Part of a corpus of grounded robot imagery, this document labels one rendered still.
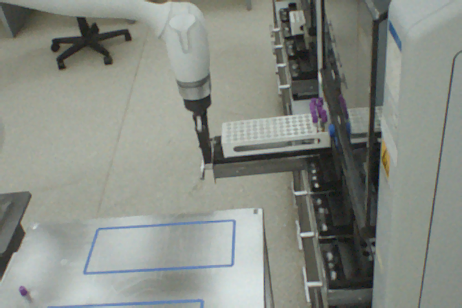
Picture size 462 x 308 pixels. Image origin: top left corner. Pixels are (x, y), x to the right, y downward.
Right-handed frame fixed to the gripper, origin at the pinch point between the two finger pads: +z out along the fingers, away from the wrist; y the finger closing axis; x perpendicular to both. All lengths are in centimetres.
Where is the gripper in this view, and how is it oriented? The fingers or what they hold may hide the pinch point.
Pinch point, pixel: (207, 152)
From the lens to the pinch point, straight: 157.0
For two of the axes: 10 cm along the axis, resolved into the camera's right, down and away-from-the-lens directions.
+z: 1.2, 7.8, 6.1
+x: -9.9, 1.0, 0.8
